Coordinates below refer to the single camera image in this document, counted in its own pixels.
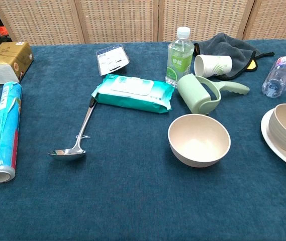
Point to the blue cling film roll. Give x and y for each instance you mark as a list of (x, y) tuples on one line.
[(5, 130)]

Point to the white blister card package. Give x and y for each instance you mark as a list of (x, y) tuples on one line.
[(112, 59)]

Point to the blue tablecloth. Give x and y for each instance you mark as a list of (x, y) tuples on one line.
[(142, 200)]

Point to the gold tissue pack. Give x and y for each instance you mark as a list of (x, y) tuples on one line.
[(7, 59)]

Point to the light green lint roller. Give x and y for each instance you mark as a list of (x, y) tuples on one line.
[(195, 96)]

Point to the white paper cup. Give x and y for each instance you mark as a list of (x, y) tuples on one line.
[(214, 65)]

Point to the white plate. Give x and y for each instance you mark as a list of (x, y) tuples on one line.
[(271, 148)]

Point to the green label water bottle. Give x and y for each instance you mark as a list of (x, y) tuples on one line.
[(179, 62)]

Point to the stainless steel ladle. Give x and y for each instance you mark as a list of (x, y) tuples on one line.
[(68, 153)]

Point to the wicker folding screen panel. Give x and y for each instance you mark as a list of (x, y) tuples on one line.
[(276, 20), (117, 20), (205, 15), (39, 20)]

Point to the teal wet wipes pack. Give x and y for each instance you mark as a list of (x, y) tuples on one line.
[(132, 94)]

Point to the grey towel with yellow patch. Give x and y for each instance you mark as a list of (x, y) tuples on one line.
[(223, 46)]

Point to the clear bottle purple label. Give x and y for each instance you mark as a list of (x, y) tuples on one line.
[(278, 76)]

